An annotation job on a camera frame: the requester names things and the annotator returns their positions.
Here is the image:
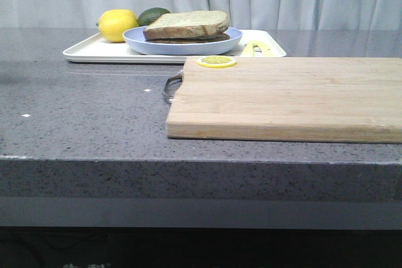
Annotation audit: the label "bread slice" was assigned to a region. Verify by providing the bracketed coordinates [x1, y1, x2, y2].
[143, 11, 230, 40]
[146, 33, 230, 44]

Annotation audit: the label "light blue plate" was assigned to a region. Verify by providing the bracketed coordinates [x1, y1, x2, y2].
[122, 26, 242, 56]

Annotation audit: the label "white rectangular tray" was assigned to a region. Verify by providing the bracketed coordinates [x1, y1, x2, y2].
[63, 29, 286, 64]

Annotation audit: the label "lemon slice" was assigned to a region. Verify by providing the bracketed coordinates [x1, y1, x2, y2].
[197, 55, 236, 68]

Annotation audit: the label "yellow french fries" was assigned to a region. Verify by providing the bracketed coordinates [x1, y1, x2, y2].
[241, 41, 274, 57]

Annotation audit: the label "green lime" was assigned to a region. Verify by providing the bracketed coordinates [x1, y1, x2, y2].
[138, 7, 170, 26]

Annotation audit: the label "wooden cutting board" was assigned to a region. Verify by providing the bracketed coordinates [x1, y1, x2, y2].
[166, 57, 401, 143]

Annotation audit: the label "yellow lemon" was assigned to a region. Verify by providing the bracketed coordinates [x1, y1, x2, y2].
[96, 9, 139, 43]

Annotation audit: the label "metal board handle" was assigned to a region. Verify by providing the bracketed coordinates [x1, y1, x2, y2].
[162, 70, 183, 104]

